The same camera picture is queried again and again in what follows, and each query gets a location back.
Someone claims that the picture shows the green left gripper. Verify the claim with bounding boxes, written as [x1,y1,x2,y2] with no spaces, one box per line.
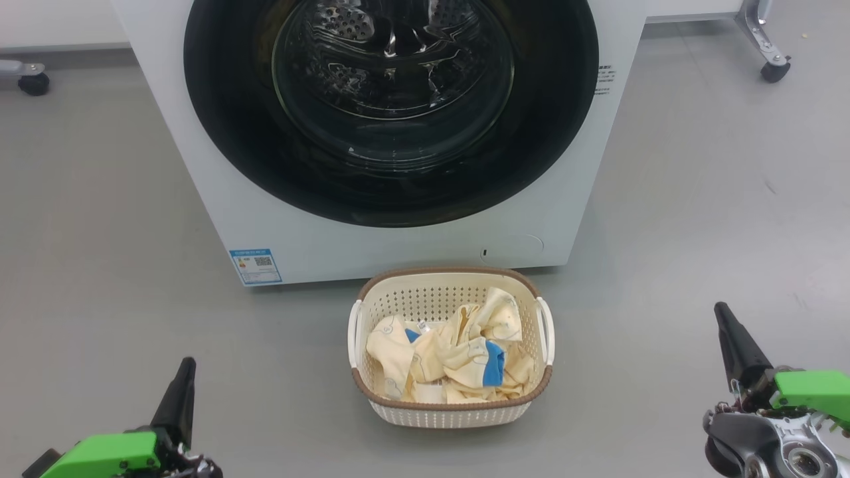
[40,357,223,478]

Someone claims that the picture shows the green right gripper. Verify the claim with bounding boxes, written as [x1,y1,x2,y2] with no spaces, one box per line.
[714,302,850,426]

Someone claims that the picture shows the pale yellow blue-cuffed garment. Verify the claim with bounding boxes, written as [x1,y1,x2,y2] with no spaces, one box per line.
[365,315,452,404]
[415,287,539,404]

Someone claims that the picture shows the white front-load washing machine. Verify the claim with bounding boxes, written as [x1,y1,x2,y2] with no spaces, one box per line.
[110,0,648,287]

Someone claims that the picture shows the blue energy label sticker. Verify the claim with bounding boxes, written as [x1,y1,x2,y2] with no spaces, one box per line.
[229,248,283,286]

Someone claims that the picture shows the cream basket brown rim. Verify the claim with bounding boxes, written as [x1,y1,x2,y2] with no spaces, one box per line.
[347,268,555,429]

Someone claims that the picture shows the metal leg with black caster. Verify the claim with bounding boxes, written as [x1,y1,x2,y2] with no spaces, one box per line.
[734,0,792,84]

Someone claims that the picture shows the white partition panel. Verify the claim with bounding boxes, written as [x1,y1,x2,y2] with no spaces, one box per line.
[644,0,744,24]
[0,0,130,50]

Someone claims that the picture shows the metal foot with black caster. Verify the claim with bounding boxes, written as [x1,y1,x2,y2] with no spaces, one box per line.
[0,60,50,97]

